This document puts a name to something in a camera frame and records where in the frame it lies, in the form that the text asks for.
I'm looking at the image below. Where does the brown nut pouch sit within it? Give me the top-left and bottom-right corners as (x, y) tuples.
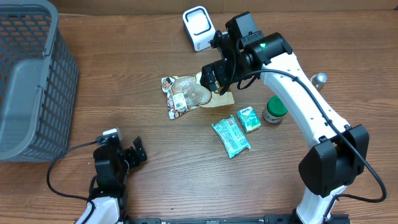
(161, 72), (234, 119)

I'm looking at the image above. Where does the grey plastic shopping basket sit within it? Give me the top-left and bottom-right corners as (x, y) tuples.
(1, 0), (80, 162)

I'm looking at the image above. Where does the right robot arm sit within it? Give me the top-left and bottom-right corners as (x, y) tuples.
(200, 12), (369, 223)

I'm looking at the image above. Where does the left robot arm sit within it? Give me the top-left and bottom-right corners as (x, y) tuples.
(76, 136), (147, 224)

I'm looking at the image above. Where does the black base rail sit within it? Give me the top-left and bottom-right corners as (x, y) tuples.
(124, 213), (351, 224)

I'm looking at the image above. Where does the white barcode scanner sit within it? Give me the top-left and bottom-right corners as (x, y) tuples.
(182, 6), (216, 52)

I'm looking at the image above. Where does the green lid jar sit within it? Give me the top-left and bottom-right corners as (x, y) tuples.
(262, 96), (288, 123)

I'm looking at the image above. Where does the yellow drink bottle silver cap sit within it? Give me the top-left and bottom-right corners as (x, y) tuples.
(310, 72), (328, 91)

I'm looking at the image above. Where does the small teal tissue pack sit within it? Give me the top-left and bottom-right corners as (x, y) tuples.
(237, 106), (261, 133)

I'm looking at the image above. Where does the mint green snack packet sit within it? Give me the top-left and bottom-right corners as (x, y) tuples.
(211, 115), (251, 159)

